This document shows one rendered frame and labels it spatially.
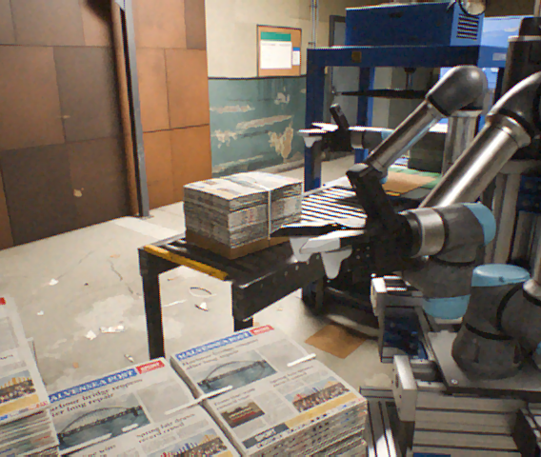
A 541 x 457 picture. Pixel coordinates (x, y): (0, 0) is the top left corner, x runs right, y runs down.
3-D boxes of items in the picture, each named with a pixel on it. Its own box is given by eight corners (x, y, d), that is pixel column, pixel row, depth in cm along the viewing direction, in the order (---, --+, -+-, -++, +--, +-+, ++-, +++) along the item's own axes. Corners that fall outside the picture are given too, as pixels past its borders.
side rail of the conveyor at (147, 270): (148, 279, 186) (145, 250, 182) (139, 275, 190) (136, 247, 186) (335, 205, 283) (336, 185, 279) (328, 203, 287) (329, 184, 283)
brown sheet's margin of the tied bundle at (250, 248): (230, 260, 172) (230, 248, 170) (185, 240, 191) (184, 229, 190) (263, 248, 182) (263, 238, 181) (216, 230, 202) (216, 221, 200)
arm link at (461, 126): (424, 234, 164) (443, 65, 146) (434, 223, 176) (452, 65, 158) (461, 241, 158) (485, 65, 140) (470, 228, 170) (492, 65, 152)
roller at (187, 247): (259, 285, 166) (259, 271, 164) (170, 252, 194) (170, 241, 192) (269, 280, 169) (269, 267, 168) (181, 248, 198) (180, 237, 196)
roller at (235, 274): (247, 291, 161) (246, 278, 159) (158, 257, 189) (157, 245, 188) (256, 287, 165) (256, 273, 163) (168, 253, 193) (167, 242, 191)
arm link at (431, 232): (445, 211, 73) (411, 205, 80) (420, 214, 71) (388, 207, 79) (444, 259, 74) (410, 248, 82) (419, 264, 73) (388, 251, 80)
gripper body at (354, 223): (350, 284, 69) (420, 271, 73) (350, 225, 67) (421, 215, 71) (326, 270, 76) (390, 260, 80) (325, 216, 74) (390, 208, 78)
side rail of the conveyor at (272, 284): (243, 322, 156) (243, 288, 152) (231, 316, 159) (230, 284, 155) (417, 222, 253) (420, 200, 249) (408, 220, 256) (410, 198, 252)
